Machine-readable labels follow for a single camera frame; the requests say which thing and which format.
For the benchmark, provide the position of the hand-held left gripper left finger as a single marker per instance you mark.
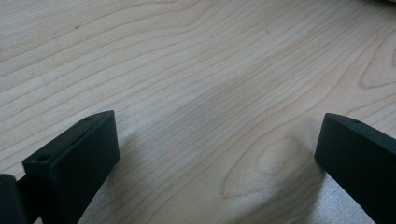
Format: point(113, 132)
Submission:
point(77, 165)

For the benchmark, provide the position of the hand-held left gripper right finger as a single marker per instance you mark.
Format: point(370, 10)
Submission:
point(358, 161)

